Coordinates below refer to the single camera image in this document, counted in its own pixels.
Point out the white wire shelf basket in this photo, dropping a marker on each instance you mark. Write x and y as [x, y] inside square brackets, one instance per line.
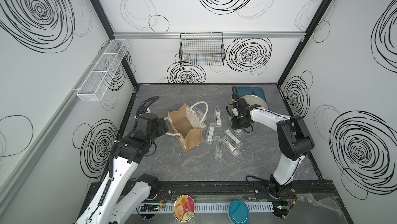
[100, 77]

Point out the clear compass case blue insert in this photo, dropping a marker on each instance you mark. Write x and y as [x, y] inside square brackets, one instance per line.
[200, 115]

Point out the black corner frame post left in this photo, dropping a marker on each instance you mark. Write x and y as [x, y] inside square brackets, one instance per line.
[110, 34]

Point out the aluminium wall rail back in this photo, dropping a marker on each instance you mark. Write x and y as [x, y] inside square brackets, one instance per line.
[211, 35]

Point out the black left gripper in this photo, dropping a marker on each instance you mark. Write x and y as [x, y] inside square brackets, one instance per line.
[162, 126]

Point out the clear compass case barcode label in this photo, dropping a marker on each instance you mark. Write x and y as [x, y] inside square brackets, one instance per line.
[218, 118]

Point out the clear compass case white label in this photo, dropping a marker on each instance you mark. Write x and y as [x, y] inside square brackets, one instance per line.
[210, 133]

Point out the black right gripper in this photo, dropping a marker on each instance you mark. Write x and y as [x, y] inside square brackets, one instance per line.
[234, 126]

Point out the black corner frame post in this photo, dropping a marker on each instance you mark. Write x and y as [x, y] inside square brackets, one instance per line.
[110, 34]
[323, 7]

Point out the burlap canvas tote bag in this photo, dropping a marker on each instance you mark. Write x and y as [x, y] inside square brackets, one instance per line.
[187, 126]

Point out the white slotted cable duct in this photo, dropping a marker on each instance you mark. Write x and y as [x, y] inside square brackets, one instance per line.
[253, 207]

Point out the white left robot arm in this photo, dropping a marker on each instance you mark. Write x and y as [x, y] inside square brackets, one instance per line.
[108, 206]

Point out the teal round lid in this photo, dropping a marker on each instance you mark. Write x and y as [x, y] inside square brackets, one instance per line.
[238, 212]

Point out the teal plastic tray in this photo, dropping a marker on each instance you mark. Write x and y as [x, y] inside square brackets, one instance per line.
[240, 91]

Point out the aluminium wall rail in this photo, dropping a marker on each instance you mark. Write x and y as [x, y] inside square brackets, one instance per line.
[29, 160]
[211, 35]

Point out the aluminium wall rail left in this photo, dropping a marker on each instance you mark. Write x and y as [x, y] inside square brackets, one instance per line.
[29, 160]

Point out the round tin pink lid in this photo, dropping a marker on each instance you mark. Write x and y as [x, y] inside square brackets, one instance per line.
[184, 208]

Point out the grey round plate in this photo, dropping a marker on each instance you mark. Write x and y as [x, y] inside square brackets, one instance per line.
[255, 100]

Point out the black wire basket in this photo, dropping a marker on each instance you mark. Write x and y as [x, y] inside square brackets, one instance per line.
[202, 52]

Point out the black corner frame post right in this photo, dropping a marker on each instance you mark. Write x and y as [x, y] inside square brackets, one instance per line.
[323, 7]

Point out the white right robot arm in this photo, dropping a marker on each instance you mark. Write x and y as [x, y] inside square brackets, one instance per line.
[294, 138]

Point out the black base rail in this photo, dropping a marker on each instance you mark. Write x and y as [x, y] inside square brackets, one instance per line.
[259, 189]

